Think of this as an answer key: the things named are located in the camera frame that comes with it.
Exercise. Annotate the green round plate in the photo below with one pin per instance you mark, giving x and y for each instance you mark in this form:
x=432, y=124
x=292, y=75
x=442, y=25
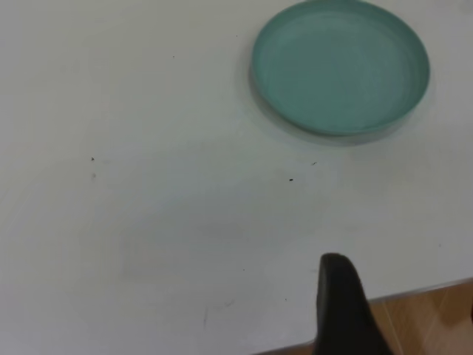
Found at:
x=340, y=66

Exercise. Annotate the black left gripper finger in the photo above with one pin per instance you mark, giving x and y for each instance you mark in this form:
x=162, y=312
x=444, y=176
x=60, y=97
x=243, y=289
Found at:
x=340, y=310

